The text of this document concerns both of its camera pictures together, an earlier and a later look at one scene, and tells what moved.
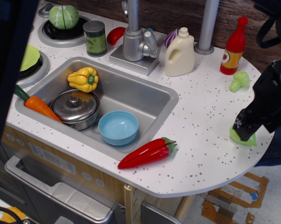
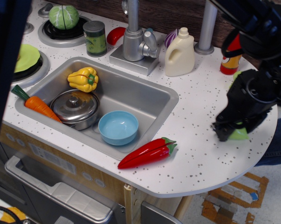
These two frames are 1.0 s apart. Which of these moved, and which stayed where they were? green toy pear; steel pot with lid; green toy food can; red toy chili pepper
Moved: green toy pear
Stayed: steel pot with lid; red toy chili pepper; green toy food can
